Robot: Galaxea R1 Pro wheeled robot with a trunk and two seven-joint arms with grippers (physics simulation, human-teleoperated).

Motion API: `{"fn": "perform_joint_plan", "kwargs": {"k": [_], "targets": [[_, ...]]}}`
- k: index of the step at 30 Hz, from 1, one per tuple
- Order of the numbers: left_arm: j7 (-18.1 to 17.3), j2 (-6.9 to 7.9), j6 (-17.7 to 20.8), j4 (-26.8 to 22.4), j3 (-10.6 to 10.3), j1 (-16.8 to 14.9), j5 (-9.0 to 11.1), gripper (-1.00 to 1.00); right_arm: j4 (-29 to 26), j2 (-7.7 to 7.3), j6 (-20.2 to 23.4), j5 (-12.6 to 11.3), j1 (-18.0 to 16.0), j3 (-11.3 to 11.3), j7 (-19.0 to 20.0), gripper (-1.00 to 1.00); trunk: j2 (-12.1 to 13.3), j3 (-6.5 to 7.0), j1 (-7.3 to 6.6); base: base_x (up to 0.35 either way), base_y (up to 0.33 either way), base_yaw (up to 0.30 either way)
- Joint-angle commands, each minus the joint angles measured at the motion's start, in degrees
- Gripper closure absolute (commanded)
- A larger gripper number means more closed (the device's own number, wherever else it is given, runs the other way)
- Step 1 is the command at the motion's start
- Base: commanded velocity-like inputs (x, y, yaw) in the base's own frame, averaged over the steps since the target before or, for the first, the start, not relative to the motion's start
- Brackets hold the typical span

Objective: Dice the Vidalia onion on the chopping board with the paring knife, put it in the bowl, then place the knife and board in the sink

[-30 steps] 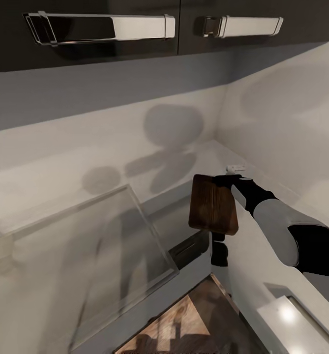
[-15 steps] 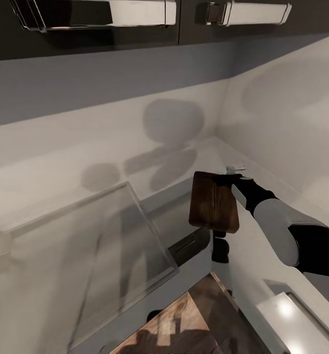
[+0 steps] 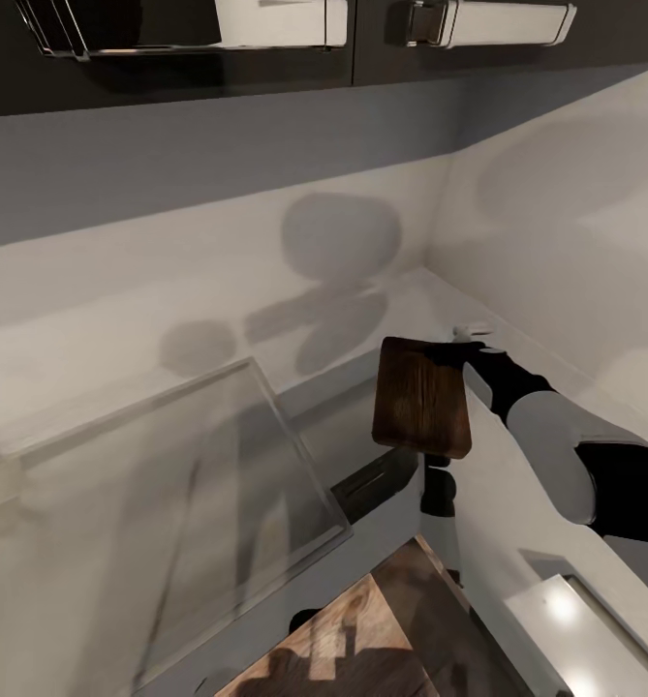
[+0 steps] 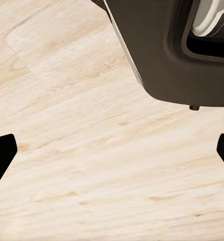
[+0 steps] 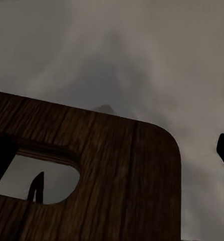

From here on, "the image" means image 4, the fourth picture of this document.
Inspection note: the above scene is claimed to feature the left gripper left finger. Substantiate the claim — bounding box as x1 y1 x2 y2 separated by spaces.
0 134 18 180

